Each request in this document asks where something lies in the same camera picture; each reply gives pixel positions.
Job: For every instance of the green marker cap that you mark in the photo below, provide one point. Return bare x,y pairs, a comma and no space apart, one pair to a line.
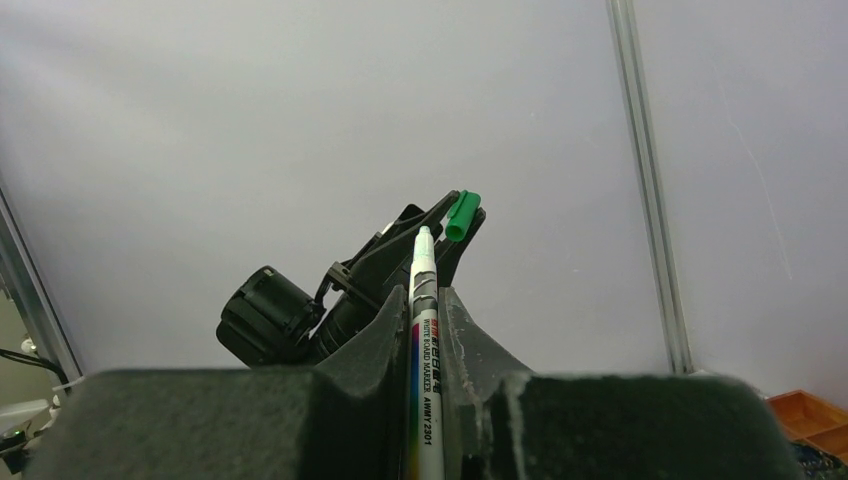
461,215

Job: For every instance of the wooden compartment tray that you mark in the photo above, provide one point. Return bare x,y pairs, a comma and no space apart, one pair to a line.
809,419

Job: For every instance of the white whiteboard marker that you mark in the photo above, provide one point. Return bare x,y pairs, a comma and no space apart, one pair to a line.
425,425

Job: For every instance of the left aluminium frame post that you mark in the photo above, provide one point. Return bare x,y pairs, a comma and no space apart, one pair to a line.
636,99

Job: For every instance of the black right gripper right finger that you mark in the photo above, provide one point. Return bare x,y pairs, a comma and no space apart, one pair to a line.
503,420

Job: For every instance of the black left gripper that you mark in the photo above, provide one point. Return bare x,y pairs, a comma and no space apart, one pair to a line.
378,272

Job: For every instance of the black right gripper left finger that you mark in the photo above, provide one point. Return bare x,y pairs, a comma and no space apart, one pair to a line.
341,419

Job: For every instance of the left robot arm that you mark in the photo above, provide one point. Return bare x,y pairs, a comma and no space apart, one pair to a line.
269,320

